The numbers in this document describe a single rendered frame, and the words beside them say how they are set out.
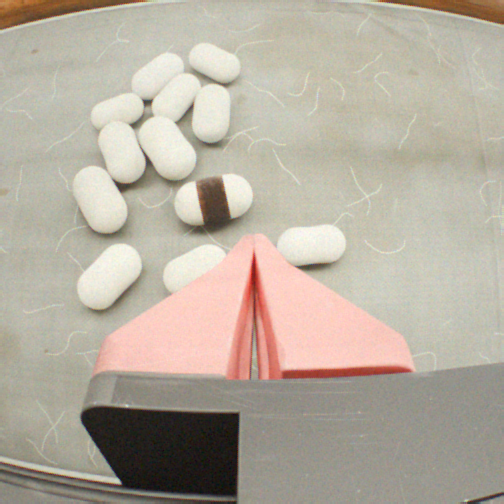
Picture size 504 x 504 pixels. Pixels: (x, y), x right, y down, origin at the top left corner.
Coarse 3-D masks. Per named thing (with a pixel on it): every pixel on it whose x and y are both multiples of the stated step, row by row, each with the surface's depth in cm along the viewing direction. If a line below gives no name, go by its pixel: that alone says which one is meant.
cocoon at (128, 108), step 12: (120, 96) 21; (132, 96) 21; (96, 108) 21; (108, 108) 21; (120, 108) 21; (132, 108) 21; (96, 120) 21; (108, 120) 21; (120, 120) 21; (132, 120) 21
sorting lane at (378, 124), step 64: (192, 0) 24; (256, 0) 25; (320, 0) 25; (0, 64) 24; (64, 64) 24; (128, 64) 23; (256, 64) 23; (320, 64) 23; (384, 64) 23; (448, 64) 23; (0, 128) 23; (64, 128) 22; (192, 128) 22; (256, 128) 22; (320, 128) 22; (384, 128) 22; (448, 128) 22; (0, 192) 21; (64, 192) 21; (128, 192) 21; (256, 192) 21; (320, 192) 21; (384, 192) 21; (448, 192) 21; (0, 256) 21; (64, 256) 21; (384, 256) 20; (448, 256) 20; (0, 320) 20; (64, 320) 20; (128, 320) 20; (384, 320) 20; (448, 320) 20; (0, 384) 19; (64, 384) 19; (0, 448) 18; (64, 448) 18
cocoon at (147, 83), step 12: (156, 60) 21; (168, 60) 21; (180, 60) 22; (144, 72) 21; (156, 72) 21; (168, 72) 21; (180, 72) 22; (132, 84) 21; (144, 84) 21; (156, 84) 21; (144, 96) 21
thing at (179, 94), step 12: (168, 84) 21; (180, 84) 21; (192, 84) 21; (156, 96) 21; (168, 96) 21; (180, 96) 21; (192, 96) 21; (156, 108) 21; (168, 108) 21; (180, 108) 21
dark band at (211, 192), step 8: (216, 176) 19; (200, 184) 19; (208, 184) 19; (216, 184) 19; (200, 192) 19; (208, 192) 19; (216, 192) 19; (224, 192) 19; (200, 200) 19; (208, 200) 19; (216, 200) 19; (224, 200) 19; (200, 208) 19; (208, 208) 19; (216, 208) 19; (224, 208) 19; (208, 216) 19; (216, 216) 19; (224, 216) 19
